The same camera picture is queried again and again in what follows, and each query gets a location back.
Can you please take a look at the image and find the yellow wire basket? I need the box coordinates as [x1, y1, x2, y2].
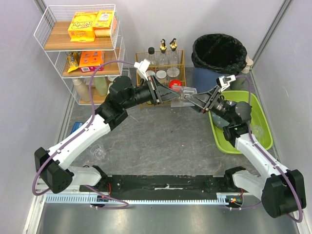
[136, 49, 186, 109]

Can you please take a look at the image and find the beige squeeze bottle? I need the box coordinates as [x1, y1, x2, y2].
[72, 78, 91, 102]

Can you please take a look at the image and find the grey green pump bottle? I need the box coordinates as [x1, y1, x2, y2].
[230, 56, 254, 90]

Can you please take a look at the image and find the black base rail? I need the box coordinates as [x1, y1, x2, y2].
[95, 175, 241, 201]

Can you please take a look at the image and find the yellow snack box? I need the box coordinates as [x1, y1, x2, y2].
[68, 12, 98, 42]

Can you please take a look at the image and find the blue trash bin black bag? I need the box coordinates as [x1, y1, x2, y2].
[191, 33, 248, 93]

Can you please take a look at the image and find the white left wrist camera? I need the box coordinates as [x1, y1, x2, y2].
[134, 59, 150, 80]

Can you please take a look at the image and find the green plastic tray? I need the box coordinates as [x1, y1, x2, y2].
[209, 91, 273, 154]

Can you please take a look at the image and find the blue ceramic plate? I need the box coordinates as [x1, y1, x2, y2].
[210, 112, 230, 130]

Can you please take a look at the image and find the white wire shelf rack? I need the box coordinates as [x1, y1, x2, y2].
[34, 4, 130, 105]

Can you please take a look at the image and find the clear plastic cup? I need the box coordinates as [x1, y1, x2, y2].
[86, 140, 106, 160]
[171, 85, 197, 108]

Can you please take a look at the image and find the tall clear jar silver lid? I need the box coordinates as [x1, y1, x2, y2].
[166, 67, 180, 82]

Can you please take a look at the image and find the glass oil bottle gold spout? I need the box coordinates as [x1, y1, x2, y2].
[169, 38, 180, 67]

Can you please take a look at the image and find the white lid spice jar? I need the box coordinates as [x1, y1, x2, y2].
[146, 70, 156, 77]

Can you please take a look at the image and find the yellow sponge pack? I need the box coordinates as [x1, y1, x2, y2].
[93, 10, 114, 37]

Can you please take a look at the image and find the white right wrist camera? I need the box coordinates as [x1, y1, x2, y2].
[216, 75, 236, 93]

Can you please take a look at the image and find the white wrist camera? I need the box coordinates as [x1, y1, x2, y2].
[134, 59, 150, 80]
[216, 75, 236, 93]

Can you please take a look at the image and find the red lid sauce jar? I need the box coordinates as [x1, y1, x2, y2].
[169, 79, 183, 91]

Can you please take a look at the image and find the blue green sponge pack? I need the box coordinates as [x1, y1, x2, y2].
[70, 121, 83, 134]

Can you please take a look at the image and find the pale green bottle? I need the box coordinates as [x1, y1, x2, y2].
[94, 77, 108, 96]

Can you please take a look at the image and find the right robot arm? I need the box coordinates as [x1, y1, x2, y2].
[186, 89, 306, 223]

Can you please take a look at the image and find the orange cardboard box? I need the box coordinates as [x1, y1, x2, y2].
[79, 51, 105, 73]

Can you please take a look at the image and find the silver lid spice jar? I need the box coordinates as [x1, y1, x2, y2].
[156, 70, 167, 85]

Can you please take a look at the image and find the clear glass cup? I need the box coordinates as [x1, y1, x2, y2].
[251, 125, 264, 142]

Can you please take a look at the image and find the white lid container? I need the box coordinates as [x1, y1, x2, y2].
[107, 76, 117, 82]

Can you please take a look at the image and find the dark soy sauce bottle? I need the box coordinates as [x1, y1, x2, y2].
[147, 47, 157, 67]

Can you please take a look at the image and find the yellow candy bag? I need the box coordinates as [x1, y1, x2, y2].
[67, 52, 79, 73]

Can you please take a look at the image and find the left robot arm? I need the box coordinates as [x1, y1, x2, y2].
[32, 76, 179, 195]

